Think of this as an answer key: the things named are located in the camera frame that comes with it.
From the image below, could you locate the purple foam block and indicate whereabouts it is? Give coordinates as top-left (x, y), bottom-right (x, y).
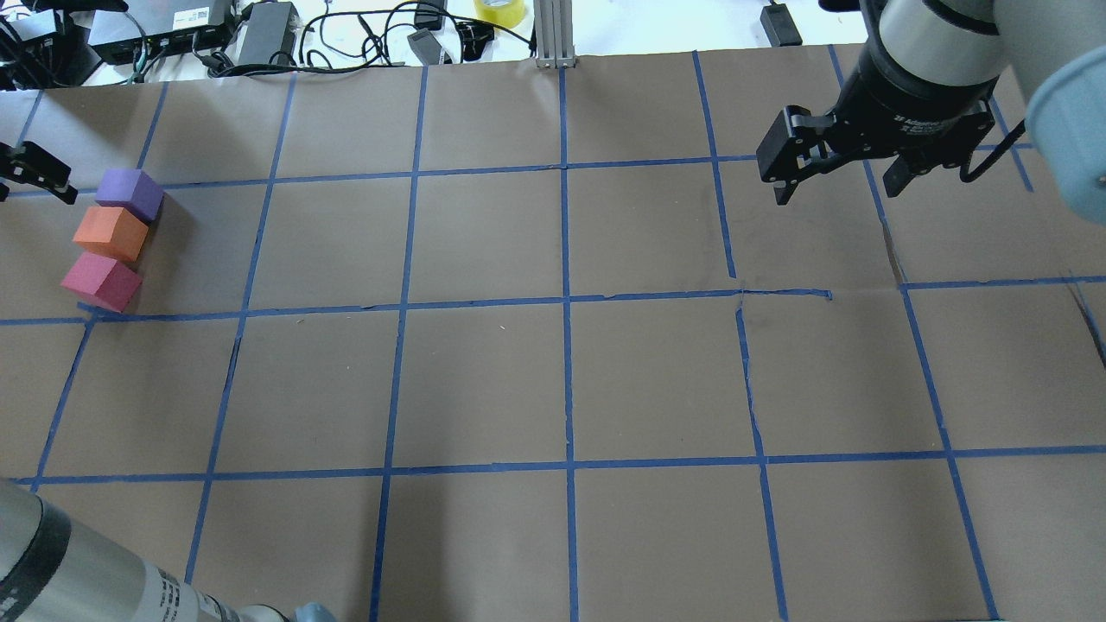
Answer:
top-left (94, 168), bottom-right (166, 225)

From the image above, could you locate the orange foam block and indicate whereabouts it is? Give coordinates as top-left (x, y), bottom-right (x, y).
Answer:
top-left (72, 205), bottom-right (149, 263)

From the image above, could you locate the black power adapter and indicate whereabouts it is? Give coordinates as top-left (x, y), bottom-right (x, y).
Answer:
top-left (236, 1), bottom-right (299, 68)

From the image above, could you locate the yellow tape roll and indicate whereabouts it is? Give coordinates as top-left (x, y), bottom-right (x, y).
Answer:
top-left (473, 0), bottom-right (526, 29)

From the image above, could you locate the black power brick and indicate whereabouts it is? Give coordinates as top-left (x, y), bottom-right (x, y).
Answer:
top-left (760, 1), bottom-right (804, 48)

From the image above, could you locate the aluminium frame post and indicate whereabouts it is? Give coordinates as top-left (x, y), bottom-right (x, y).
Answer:
top-left (532, 0), bottom-right (577, 68)

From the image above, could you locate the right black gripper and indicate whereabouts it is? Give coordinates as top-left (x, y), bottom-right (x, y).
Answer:
top-left (755, 52), bottom-right (997, 206)

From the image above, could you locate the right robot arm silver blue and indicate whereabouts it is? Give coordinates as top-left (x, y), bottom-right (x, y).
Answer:
top-left (757, 1), bottom-right (1105, 224)

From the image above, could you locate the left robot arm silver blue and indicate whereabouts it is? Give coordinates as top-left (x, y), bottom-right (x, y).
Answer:
top-left (3, 141), bottom-right (337, 621)

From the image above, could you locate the black docking hub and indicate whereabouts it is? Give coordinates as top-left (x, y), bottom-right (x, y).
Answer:
top-left (87, 1), bottom-right (237, 66)

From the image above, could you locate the red foam block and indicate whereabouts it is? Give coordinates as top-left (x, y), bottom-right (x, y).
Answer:
top-left (60, 251), bottom-right (143, 314)

